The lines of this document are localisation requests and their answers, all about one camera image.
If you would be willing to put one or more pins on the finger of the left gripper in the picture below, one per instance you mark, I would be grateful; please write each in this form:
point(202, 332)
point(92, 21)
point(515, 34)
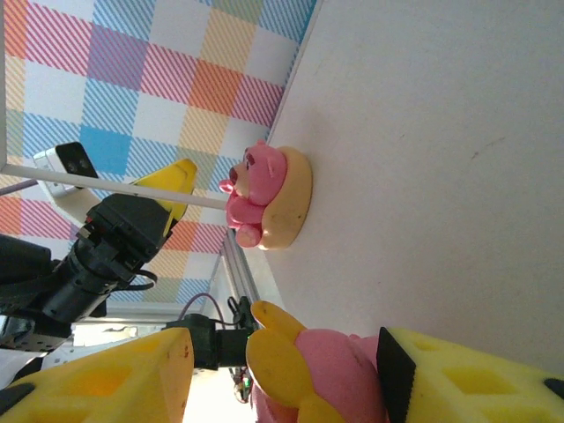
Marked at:
point(172, 176)

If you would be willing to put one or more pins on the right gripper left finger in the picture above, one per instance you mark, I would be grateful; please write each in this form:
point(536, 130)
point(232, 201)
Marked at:
point(110, 383)

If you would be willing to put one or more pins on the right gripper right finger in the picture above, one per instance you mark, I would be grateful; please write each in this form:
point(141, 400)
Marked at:
point(480, 383)

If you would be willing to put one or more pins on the pink bear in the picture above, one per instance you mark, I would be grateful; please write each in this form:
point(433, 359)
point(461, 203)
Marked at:
point(269, 194)

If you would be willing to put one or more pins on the pink pig sunflower toy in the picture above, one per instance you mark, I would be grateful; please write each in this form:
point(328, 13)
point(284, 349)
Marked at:
point(335, 374)

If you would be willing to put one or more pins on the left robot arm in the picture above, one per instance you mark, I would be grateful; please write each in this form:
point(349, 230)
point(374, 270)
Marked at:
point(26, 273)

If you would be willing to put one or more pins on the checkered backdrop cloth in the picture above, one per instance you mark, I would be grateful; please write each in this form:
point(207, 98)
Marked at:
point(145, 88)

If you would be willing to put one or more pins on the electronics board with lights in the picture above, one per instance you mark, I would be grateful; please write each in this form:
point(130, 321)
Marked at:
point(243, 385)

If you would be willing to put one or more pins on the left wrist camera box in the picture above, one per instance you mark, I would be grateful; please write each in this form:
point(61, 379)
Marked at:
point(66, 163)

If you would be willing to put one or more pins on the aluminium frame rail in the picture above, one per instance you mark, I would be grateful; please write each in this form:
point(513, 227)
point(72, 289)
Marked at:
point(244, 273)

